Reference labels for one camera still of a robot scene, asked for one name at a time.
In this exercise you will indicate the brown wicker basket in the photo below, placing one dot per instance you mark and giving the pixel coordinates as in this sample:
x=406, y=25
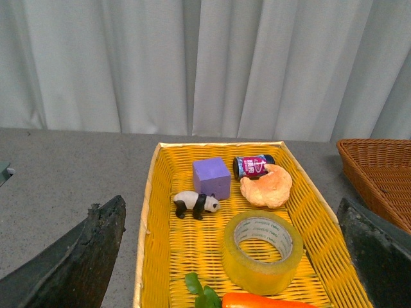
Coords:
x=379, y=170

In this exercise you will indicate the toy orange carrot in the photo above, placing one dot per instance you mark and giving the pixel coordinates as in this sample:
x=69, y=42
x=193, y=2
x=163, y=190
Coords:
x=207, y=297

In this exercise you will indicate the toy croissant bread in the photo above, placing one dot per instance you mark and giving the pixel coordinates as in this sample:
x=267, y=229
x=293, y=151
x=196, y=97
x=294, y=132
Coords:
x=271, y=190

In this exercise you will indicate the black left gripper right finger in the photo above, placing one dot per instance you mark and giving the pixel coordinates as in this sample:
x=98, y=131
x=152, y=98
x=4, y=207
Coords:
x=380, y=252

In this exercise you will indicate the clear packing tape roll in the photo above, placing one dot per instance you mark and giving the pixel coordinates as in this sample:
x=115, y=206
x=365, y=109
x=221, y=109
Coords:
x=258, y=277

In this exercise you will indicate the small pink labelled can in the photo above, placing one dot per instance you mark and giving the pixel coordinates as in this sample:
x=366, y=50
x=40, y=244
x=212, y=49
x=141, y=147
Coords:
x=251, y=166

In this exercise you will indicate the grey metal bracket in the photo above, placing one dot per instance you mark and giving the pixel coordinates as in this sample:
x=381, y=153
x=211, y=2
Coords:
x=6, y=172

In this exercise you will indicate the toy panda figurine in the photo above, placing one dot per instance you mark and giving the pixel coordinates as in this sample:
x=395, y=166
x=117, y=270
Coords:
x=197, y=203

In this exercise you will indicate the yellow woven basket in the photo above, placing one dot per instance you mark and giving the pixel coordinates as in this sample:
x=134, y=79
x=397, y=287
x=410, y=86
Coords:
x=169, y=247

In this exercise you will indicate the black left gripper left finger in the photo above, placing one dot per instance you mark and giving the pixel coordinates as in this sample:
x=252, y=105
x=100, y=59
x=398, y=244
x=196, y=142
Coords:
x=75, y=270

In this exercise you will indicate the purple foam cube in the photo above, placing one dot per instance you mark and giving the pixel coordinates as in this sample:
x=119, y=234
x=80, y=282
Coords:
x=211, y=176

